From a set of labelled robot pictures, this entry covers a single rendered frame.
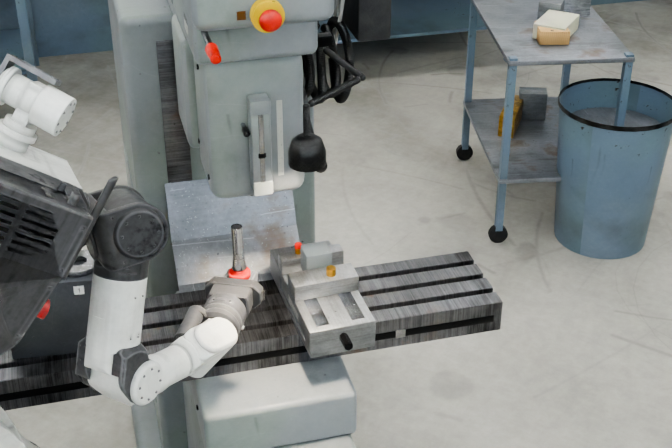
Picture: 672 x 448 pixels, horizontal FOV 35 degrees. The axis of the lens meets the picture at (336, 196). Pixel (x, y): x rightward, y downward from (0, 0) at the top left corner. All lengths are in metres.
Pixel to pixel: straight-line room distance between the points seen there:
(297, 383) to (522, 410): 1.47
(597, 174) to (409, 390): 1.21
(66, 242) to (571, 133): 3.02
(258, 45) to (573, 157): 2.51
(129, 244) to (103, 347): 0.20
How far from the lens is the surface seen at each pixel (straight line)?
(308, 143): 2.00
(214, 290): 2.22
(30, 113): 1.70
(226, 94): 2.12
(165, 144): 2.65
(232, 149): 2.17
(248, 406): 2.35
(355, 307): 2.37
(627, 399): 3.86
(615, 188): 4.39
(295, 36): 2.06
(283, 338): 2.41
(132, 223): 1.71
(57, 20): 6.57
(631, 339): 4.14
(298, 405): 2.36
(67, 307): 2.35
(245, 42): 2.04
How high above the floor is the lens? 2.41
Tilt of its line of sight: 29 degrees down
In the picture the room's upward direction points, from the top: straight up
